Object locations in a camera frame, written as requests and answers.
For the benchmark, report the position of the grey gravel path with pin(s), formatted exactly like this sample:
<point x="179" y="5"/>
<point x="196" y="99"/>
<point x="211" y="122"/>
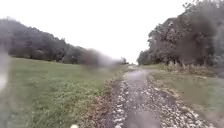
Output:
<point x="137" y="100"/>

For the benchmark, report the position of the green grass field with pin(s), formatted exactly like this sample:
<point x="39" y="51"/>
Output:
<point x="43" y="86"/>

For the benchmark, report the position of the robot's own part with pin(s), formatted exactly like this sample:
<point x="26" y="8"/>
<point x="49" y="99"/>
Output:
<point x="74" y="126"/>

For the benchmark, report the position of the dark wood of trees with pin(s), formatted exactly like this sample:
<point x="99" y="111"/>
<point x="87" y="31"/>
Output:
<point x="36" y="43"/>

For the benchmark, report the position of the row of tall trees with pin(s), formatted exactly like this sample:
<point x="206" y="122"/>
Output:
<point x="190" y="36"/>

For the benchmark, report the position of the green grass verge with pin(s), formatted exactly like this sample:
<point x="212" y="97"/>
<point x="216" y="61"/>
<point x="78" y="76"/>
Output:
<point x="196" y="88"/>

